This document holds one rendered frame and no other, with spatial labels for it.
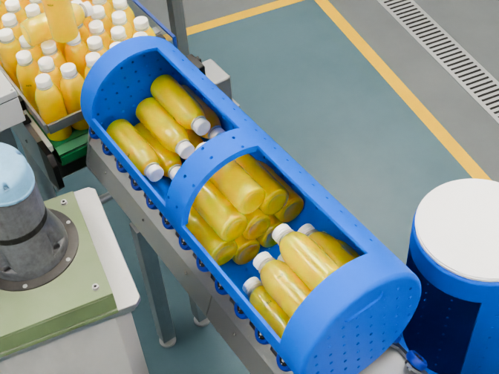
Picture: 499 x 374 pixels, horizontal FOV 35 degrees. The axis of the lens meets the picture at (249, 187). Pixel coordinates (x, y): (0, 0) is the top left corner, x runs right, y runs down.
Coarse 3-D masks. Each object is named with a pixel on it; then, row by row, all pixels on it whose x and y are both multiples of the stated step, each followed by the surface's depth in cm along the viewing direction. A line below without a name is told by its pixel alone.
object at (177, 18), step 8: (168, 0) 239; (176, 0) 238; (168, 8) 242; (176, 8) 240; (176, 16) 242; (184, 16) 244; (176, 24) 244; (184, 24) 246; (176, 32) 246; (184, 32) 247; (184, 40) 250; (184, 48) 252
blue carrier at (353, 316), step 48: (144, 48) 179; (96, 96) 179; (144, 96) 195; (240, 144) 157; (192, 192) 154; (192, 240) 157; (240, 288) 162; (336, 288) 132; (384, 288) 135; (288, 336) 136; (336, 336) 135; (384, 336) 148
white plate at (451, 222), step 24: (432, 192) 171; (456, 192) 171; (480, 192) 171; (432, 216) 167; (456, 216) 167; (480, 216) 166; (432, 240) 162; (456, 240) 162; (480, 240) 162; (456, 264) 158; (480, 264) 158
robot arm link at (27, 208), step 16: (0, 144) 130; (0, 160) 128; (16, 160) 128; (0, 176) 126; (16, 176) 126; (32, 176) 131; (0, 192) 125; (16, 192) 127; (32, 192) 131; (0, 208) 127; (16, 208) 129; (32, 208) 132; (0, 224) 130; (16, 224) 131; (32, 224) 133
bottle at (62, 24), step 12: (48, 0) 188; (60, 0) 189; (48, 12) 191; (60, 12) 191; (72, 12) 194; (48, 24) 195; (60, 24) 193; (72, 24) 195; (60, 36) 196; (72, 36) 197
